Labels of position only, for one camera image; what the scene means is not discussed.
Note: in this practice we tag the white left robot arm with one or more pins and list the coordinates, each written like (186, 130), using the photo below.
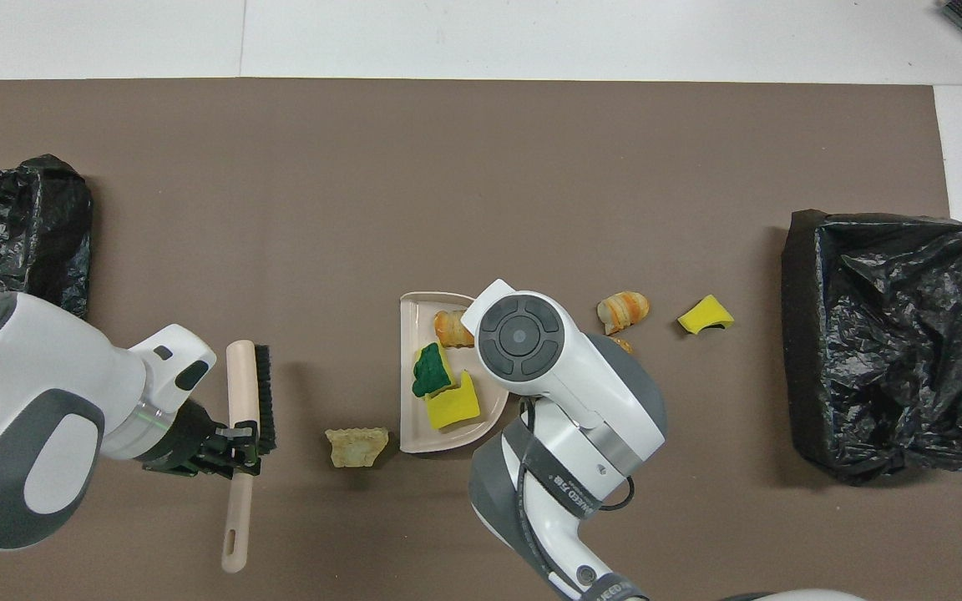
(30, 417)

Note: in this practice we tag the orange striped croissant piece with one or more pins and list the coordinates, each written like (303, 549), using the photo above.
(623, 309)
(450, 328)

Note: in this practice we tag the pale bread chunk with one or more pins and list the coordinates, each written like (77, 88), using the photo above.
(356, 445)

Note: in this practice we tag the yellow sponge wedge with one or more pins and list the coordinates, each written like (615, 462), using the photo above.
(702, 315)

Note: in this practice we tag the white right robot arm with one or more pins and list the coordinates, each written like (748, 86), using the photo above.
(581, 384)

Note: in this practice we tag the beige brush with black bristles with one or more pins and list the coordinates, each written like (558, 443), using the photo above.
(240, 384)

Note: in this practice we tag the green-topped yellow sponge piece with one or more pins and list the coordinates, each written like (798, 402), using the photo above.
(429, 371)

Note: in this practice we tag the beige plastic dustpan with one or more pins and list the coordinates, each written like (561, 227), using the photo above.
(414, 426)

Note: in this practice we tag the notched yellow sponge piece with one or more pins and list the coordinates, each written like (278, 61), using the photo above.
(452, 407)

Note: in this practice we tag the brown table mat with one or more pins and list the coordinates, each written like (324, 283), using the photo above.
(448, 150)

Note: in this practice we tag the round golden bread bun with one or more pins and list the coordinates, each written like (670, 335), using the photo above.
(621, 344)

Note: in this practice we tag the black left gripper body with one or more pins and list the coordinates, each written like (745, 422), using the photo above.
(189, 451)

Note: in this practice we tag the black bag-lined bin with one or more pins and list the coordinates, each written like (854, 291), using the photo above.
(890, 351)
(22, 225)

